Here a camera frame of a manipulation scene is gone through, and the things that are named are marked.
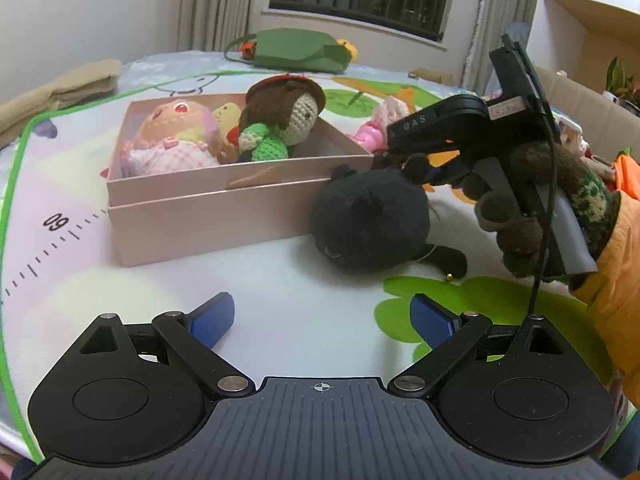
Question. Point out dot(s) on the light blue mesh cover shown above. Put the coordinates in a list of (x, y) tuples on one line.
[(522, 30)]

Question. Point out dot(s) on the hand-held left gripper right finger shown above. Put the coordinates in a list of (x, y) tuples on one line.
[(432, 322)]

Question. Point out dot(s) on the green cloth bag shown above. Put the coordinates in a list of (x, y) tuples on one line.
[(290, 50)]

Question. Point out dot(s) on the yellow toy corn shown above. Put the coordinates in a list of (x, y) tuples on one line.
[(226, 115)]

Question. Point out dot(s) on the potted plant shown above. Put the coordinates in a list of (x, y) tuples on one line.
[(617, 77)]

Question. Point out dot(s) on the beige folded blanket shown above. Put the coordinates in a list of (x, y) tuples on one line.
[(60, 90)]

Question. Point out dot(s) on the person's right hand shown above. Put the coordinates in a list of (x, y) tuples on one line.
[(525, 245)]

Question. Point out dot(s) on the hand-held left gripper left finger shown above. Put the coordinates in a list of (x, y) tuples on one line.
[(212, 322)]

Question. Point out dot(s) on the printed play mat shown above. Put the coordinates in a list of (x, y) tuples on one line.
[(300, 280)]

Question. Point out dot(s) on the beige padded headboard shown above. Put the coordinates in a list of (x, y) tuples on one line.
[(585, 100)]

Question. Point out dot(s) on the small tan cardboard piece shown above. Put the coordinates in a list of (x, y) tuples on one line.
[(430, 76)]

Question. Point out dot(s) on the small yellow toy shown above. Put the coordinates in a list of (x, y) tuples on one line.
[(347, 50)]

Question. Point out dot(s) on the beige curtain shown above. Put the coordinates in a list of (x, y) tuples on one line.
[(215, 5), (495, 0)]

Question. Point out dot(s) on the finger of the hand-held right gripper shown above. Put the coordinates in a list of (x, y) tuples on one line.
[(392, 157)]

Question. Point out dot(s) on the crochet doll with green outfit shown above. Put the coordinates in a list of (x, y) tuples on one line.
[(280, 110)]

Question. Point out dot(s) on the small orange toy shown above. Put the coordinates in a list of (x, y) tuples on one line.
[(247, 49)]

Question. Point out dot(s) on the brown cardboard box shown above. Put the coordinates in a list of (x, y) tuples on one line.
[(590, 45)]

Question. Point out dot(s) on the pink cardboard box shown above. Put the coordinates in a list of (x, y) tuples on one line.
[(210, 225)]

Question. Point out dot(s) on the black plush toy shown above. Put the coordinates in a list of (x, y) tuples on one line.
[(370, 220)]

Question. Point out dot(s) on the person's right forearm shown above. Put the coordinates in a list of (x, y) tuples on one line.
[(620, 285)]

